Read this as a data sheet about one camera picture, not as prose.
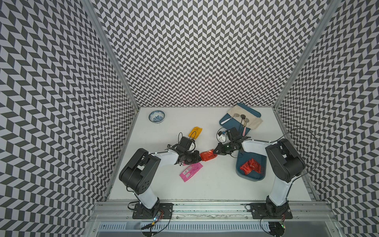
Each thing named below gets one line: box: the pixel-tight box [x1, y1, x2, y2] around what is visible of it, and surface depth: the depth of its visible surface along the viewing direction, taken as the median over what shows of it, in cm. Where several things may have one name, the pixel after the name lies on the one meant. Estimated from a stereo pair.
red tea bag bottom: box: [199, 149, 218, 162], surface depth 93 cm
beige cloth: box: [227, 104, 264, 130], surface depth 114 cm
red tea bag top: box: [239, 158, 256, 175], surface depth 86 cm
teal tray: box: [219, 103, 262, 137], surface depth 111 cm
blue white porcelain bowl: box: [148, 110, 166, 123], surface depth 113 cm
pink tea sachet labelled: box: [179, 160, 204, 183], surface depth 86 cm
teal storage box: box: [235, 151, 267, 182], surface depth 86 cm
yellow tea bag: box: [188, 126, 203, 140], surface depth 104 cm
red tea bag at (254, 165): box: [248, 158, 262, 174], surface depth 86 cm
